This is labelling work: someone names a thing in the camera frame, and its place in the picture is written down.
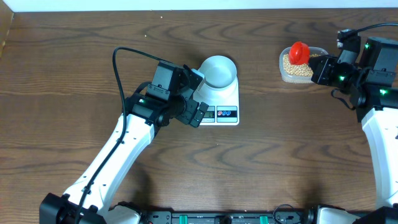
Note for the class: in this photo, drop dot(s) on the soybeans in container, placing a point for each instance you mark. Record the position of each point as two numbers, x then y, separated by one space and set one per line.
303 70

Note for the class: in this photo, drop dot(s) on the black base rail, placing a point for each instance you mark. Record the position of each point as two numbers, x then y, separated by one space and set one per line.
165 217

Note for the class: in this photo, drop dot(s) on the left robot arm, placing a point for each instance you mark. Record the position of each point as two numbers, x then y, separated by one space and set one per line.
88 199

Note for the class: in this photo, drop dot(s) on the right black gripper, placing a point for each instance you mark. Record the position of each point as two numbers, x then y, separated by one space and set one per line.
320 74

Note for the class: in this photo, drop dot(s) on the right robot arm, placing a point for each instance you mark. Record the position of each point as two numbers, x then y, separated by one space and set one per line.
367 78

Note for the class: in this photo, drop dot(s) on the clear plastic container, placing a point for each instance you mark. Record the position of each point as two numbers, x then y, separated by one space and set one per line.
314 52

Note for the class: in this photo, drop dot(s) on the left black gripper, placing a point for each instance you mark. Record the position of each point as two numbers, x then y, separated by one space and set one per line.
186 116

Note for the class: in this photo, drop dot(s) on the white digital kitchen scale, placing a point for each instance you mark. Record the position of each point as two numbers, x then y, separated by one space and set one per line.
223 105

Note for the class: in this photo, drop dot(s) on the red measuring scoop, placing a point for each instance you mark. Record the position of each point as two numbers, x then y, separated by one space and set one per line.
299 53

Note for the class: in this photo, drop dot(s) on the light grey bowl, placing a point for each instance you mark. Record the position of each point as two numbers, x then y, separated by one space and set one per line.
219 71

